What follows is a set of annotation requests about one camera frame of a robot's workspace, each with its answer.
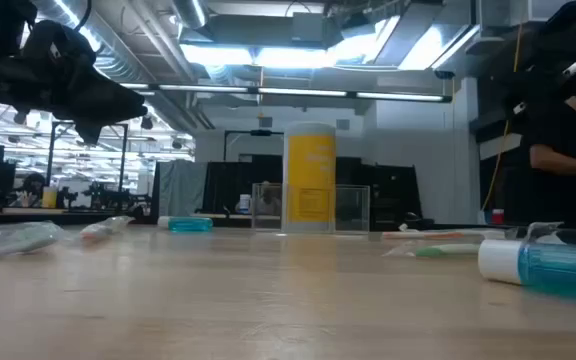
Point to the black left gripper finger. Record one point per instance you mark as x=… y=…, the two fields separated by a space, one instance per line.
x=108 y=92
x=93 y=117

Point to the green toothbrush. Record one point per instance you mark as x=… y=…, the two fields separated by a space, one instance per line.
x=443 y=250
x=18 y=239

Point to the black gantry stand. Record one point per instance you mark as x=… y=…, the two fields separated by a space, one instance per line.
x=90 y=123

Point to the small yellow canister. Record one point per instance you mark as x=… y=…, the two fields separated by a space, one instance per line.
x=49 y=198

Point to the person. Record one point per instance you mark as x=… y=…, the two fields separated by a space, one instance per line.
x=558 y=195
x=33 y=187
x=268 y=197

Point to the grey curtain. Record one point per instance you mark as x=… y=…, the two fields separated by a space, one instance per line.
x=180 y=187

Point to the red box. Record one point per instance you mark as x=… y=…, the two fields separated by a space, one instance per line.
x=498 y=217

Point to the black partition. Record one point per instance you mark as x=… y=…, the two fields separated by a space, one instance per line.
x=393 y=195

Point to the long LED light bar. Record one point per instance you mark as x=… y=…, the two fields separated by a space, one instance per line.
x=298 y=92

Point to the clear acrylic organizer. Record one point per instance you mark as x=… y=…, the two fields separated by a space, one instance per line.
x=353 y=207

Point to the yellow white wipes canister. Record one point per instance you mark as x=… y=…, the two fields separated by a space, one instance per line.
x=310 y=170

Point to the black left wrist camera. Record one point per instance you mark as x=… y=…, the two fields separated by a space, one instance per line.
x=63 y=42

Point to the black table frame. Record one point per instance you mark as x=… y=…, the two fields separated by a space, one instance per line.
x=43 y=218

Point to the black arch frame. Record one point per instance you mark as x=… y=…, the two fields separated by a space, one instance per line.
x=260 y=132

